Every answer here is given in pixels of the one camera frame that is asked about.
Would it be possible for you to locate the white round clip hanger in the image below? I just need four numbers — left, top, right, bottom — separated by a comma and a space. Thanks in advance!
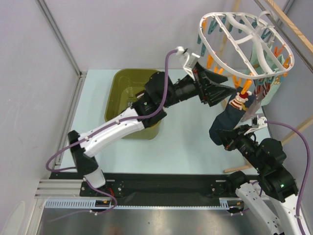
198, 12, 295, 80

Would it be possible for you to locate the white slotted cable duct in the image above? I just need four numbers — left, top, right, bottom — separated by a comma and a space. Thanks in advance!
45, 198, 242, 210

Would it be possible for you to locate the olive green plastic basket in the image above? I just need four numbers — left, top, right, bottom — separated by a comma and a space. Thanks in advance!
104, 69, 164, 140

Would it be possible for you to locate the wooden hanger stand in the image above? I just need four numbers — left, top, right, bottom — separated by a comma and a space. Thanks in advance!
219, 0, 313, 173

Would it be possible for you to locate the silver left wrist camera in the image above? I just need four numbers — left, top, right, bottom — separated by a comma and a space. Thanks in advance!
176, 46, 200, 80

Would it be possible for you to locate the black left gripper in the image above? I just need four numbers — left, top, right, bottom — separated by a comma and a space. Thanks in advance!
160, 62, 236, 109

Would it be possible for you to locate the mint green cloth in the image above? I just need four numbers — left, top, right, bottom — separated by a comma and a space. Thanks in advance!
249, 46, 290, 106

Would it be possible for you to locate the aluminium frame post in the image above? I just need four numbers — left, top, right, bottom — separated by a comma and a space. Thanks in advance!
36, 0, 83, 76

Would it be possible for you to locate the orange clothes peg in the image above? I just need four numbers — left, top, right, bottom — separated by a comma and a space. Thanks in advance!
240, 79, 252, 96

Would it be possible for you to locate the mustard yellow striped sock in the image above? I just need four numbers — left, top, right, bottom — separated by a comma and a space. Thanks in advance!
135, 90, 145, 99

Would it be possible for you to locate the grey beige sock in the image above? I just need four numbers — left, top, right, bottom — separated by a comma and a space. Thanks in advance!
241, 98, 261, 122

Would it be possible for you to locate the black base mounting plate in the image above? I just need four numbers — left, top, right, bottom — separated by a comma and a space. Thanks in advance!
50, 171, 245, 206

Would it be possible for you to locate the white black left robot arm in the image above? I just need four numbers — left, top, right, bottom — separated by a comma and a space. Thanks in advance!
67, 63, 236, 196

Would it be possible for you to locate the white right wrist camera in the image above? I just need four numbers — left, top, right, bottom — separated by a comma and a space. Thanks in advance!
244, 115, 268, 135

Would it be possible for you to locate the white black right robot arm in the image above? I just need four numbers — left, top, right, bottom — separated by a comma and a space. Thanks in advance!
216, 121, 310, 235

